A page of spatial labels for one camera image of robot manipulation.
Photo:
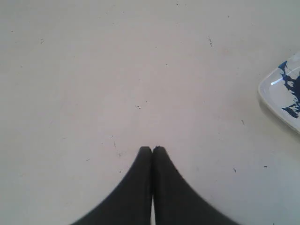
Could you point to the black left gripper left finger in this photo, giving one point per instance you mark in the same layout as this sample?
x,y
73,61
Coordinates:
x,y
131,201

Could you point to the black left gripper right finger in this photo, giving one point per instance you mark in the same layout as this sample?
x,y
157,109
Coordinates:
x,y
175,202

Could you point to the white square paint plate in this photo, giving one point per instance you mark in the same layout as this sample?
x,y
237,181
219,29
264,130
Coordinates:
x,y
280,92

